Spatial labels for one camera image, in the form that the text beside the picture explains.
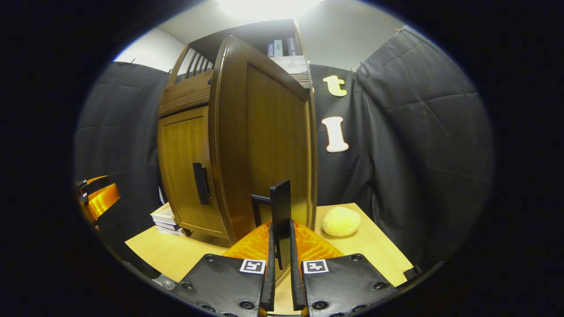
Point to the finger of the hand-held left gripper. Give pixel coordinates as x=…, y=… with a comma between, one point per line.
x=103, y=200
x=94, y=185

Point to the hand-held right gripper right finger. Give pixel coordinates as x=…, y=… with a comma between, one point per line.
x=343, y=281

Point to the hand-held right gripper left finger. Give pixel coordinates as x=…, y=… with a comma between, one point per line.
x=229, y=281

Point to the wooden shoe cabinet door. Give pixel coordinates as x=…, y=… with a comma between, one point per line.
x=180, y=167
x=273, y=132

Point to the wooden double-door shoe cabinet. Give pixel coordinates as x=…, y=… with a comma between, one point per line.
x=185, y=94

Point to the yellow plush ball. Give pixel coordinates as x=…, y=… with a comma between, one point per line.
x=341, y=221

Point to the stack of white books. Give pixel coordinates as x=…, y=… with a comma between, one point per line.
x=165, y=215

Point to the black backdrop cloth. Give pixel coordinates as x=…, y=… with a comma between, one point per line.
x=418, y=132

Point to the dark grey book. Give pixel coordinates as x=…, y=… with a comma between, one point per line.
x=270, y=49

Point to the light grey book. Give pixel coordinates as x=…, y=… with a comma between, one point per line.
x=278, y=48

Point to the ceiling light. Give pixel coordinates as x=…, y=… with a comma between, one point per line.
x=269, y=6

